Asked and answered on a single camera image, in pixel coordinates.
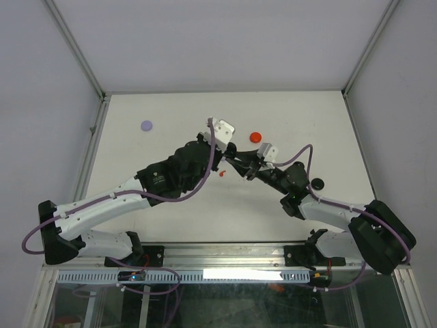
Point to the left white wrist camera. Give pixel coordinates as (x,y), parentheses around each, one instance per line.
(222,131)

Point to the left aluminium frame post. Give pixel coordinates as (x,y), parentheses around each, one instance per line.
(66,33)

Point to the white slotted cable duct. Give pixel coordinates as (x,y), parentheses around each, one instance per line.
(208,276)

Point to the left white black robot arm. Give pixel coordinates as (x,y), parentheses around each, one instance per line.
(68,231)

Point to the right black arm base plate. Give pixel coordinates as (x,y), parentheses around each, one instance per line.
(309,256)

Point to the small electronics board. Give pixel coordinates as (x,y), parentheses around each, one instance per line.
(131,276)

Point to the right aluminium frame post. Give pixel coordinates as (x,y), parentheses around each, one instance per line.
(370,45)

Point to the purple round charging case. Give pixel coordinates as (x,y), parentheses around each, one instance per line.
(146,125)

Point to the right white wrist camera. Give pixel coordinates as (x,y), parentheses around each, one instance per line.
(267,154)

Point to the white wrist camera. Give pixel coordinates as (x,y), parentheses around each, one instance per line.
(222,131)
(267,154)

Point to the red round charging case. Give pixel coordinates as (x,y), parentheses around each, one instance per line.
(255,137)

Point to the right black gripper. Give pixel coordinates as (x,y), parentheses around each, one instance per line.
(244,167)

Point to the aluminium mounting rail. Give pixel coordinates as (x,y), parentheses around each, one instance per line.
(199,256)

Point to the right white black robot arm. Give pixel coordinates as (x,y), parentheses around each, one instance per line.
(371,233)

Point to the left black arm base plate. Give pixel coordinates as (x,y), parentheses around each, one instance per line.
(150,256)

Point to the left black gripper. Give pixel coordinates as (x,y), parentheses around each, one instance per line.
(218,154)

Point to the aluminium frame post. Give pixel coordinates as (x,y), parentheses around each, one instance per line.
(66,33)
(370,45)

